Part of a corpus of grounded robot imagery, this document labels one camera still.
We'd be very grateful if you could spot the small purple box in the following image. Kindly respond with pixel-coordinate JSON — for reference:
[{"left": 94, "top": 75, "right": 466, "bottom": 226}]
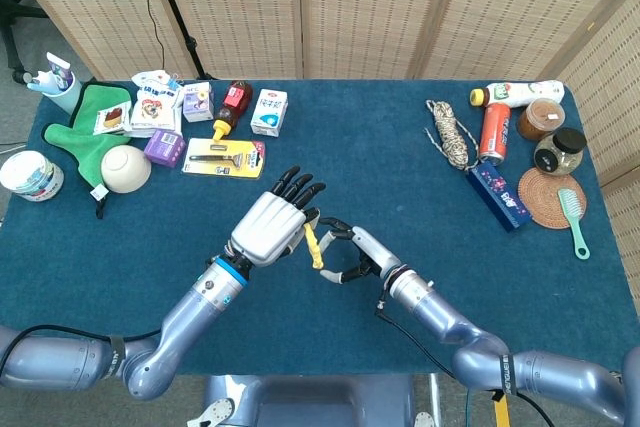
[{"left": 143, "top": 128, "right": 186, "bottom": 169}]

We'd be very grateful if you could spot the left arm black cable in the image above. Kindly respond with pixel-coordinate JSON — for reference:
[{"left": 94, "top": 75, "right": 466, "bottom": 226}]
[{"left": 0, "top": 324, "right": 162, "bottom": 378}]

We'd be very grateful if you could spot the cake picture snack packet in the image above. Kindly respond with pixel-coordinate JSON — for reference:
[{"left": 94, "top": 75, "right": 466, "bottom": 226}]
[{"left": 93, "top": 100, "right": 132, "bottom": 137}]

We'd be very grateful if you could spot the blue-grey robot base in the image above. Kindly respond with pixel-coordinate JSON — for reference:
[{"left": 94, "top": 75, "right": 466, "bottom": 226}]
[{"left": 187, "top": 374, "right": 436, "bottom": 427}]

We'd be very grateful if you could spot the white blue milk carton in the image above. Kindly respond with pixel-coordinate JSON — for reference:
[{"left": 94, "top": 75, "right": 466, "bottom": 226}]
[{"left": 250, "top": 88, "right": 290, "bottom": 138}]

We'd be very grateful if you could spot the white bottle yellow cap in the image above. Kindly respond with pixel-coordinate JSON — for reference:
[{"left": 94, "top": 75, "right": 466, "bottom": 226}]
[{"left": 469, "top": 80, "right": 566, "bottom": 109}]

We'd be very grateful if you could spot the yellow floor tape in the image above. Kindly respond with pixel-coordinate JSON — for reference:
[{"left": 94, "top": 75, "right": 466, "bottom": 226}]
[{"left": 492, "top": 391, "right": 511, "bottom": 427}]

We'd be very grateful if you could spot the round woven coaster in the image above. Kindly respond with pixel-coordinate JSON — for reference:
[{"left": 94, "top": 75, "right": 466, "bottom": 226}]
[{"left": 517, "top": 167, "right": 588, "bottom": 229}]

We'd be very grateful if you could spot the brown paste plastic jar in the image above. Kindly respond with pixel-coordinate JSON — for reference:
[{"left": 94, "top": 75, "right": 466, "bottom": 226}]
[{"left": 517, "top": 97, "right": 566, "bottom": 142}]

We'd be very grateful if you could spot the light blue toothbrush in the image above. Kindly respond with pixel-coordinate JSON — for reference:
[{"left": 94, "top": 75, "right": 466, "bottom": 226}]
[{"left": 27, "top": 70, "right": 59, "bottom": 96}]

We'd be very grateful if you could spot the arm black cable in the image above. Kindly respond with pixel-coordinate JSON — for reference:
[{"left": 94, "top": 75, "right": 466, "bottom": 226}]
[
  {"left": 0, "top": 324, "right": 162, "bottom": 378},
  {"left": 375, "top": 299, "right": 551, "bottom": 427}
]

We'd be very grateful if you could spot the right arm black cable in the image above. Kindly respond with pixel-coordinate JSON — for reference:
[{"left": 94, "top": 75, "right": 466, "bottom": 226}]
[{"left": 375, "top": 299, "right": 551, "bottom": 427}]

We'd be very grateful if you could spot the white blue toothpaste tube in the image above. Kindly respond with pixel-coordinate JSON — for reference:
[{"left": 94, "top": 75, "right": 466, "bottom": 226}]
[{"left": 45, "top": 51, "right": 72, "bottom": 93}]

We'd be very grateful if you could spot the orange drink can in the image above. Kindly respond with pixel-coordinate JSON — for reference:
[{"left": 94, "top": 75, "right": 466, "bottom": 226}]
[{"left": 478, "top": 102, "right": 512, "bottom": 167}]

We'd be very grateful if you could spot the pale teal cup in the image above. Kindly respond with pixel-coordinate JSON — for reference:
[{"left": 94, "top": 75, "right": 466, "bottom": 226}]
[{"left": 49, "top": 71, "right": 83, "bottom": 116}]

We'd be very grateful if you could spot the coiled beige patterned rope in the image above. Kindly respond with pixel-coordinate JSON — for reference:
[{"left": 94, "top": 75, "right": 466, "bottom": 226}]
[{"left": 424, "top": 99, "right": 479, "bottom": 172}]

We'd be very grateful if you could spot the white blue plastic packet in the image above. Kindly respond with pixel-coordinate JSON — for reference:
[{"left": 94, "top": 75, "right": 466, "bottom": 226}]
[{"left": 131, "top": 69, "right": 184, "bottom": 98}]

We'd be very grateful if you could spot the green microfibre cloth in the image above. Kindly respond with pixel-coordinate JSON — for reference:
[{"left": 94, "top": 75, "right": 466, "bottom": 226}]
[{"left": 43, "top": 81, "right": 134, "bottom": 221}]

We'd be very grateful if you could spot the mint green hair brush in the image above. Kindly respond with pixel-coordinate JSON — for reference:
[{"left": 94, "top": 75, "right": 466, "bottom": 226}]
[{"left": 557, "top": 187, "right": 591, "bottom": 261}]

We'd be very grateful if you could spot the white cartoon snack bag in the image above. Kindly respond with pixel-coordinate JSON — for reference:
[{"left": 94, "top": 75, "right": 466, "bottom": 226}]
[{"left": 128, "top": 89, "right": 184, "bottom": 139}]

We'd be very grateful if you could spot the black tripod stand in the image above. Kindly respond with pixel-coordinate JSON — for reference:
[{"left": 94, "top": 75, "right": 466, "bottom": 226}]
[{"left": 144, "top": 0, "right": 214, "bottom": 81}]

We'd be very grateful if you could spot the purple white drink carton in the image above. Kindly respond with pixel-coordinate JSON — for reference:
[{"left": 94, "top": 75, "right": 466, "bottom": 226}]
[{"left": 182, "top": 81, "right": 215, "bottom": 123}]

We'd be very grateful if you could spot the long dark blue box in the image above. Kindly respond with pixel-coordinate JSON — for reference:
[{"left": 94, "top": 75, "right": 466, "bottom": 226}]
[{"left": 465, "top": 161, "right": 533, "bottom": 233}]

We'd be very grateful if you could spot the white tub with blue label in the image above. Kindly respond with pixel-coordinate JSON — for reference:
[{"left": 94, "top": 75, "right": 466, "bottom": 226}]
[{"left": 0, "top": 150, "right": 65, "bottom": 203}]

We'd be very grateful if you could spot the brown sauce bottle yellow cap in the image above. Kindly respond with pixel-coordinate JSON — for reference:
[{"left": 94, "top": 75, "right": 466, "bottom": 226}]
[{"left": 212, "top": 80, "right": 255, "bottom": 143}]

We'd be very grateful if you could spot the black office chair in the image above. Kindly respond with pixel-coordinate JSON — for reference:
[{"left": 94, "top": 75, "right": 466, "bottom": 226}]
[{"left": 0, "top": 0, "right": 51, "bottom": 86}]

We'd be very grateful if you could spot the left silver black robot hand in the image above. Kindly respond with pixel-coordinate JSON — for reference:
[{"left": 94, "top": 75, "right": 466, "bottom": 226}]
[{"left": 229, "top": 165, "right": 327, "bottom": 267}]

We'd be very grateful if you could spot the thin black hanging cable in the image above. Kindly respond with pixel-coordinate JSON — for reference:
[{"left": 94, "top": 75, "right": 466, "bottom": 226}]
[{"left": 127, "top": 0, "right": 166, "bottom": 73}]

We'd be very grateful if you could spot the glass jar black lid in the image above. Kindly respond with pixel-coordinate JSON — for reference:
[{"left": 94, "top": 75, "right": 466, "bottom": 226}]
[{"left": 533, "top": 127, "right": 588, "bottom": 177}]

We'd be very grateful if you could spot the cream upturned bowl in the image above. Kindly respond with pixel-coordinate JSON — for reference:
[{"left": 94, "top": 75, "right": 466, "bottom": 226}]
[{"left": 100, "top": 144, "right": 152, "bottom": 194}]

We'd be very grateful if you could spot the razor in yellow blister pack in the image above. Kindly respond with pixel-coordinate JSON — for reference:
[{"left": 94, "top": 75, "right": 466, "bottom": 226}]
[{"left": 181, "top": 138, "right": 267, "bottom": 181}]

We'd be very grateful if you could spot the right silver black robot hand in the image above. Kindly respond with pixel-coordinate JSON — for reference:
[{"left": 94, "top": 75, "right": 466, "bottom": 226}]
[{"left": 317, "top": 216, "right": 404, "bottom": 284}]

